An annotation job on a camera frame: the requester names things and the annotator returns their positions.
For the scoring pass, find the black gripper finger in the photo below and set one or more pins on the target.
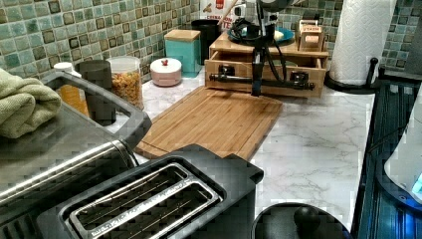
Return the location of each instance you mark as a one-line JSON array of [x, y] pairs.
[[257, 66]]

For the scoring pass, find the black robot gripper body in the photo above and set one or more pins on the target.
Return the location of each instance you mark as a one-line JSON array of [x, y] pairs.
[[263, 14]]

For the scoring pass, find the wooden drawer with black handle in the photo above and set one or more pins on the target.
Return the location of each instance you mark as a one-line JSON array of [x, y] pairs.
[[233, 71]]

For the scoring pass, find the white toy food piece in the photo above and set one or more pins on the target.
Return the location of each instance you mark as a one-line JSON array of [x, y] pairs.
[[278, 36]]

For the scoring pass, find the blue plate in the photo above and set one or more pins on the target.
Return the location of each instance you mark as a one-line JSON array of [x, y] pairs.
[[244, 40]]

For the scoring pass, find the small wooden label box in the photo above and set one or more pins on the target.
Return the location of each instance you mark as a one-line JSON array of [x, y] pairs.
[[310, 36]]

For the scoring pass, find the black utensil holder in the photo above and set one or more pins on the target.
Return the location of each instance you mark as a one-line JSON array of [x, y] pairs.
[[209, 32]]

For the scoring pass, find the cereal box with red logo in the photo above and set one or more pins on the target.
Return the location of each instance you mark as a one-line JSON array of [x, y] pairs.
[[213, 9]]

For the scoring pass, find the bamboo cutting board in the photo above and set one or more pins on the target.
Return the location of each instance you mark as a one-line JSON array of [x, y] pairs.
[[223, 122]]

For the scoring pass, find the teal canister with wooden lid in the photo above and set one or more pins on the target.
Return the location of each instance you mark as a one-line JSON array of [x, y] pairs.
[[184, 45]]

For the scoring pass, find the pink round lidded dish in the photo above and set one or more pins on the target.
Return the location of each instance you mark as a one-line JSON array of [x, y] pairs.
[[166, 72]]

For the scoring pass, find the white paper towel roll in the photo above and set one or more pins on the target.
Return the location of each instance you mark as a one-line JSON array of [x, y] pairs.
[[361, 35]]

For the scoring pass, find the black paper towel holder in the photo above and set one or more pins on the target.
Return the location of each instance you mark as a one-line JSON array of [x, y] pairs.
[[369, 87]]

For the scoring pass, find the clear jar with cereal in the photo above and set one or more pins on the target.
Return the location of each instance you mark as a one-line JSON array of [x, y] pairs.
[[125, 79]]

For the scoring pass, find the black two-slot toaster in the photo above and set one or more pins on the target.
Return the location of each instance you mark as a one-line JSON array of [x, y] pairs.
[[189, 193]]

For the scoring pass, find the black cylindrical container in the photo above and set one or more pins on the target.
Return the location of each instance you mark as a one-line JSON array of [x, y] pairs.
[[98, 72]]

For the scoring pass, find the black round pot lid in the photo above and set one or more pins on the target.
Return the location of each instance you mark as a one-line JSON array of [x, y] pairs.
[[297, 221]]

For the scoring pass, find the white-capped orange spice bottle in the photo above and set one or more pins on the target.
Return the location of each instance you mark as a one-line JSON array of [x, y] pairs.
[[71, 95]]

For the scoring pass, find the black stovetop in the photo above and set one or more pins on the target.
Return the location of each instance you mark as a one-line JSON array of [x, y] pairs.
[[383, 210]]

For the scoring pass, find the green folded towel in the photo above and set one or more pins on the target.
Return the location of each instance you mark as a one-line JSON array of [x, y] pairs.
[[25, 104]]

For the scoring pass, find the wooden spoon handle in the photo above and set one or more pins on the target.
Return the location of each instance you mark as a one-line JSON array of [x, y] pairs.
[[226, 13]]

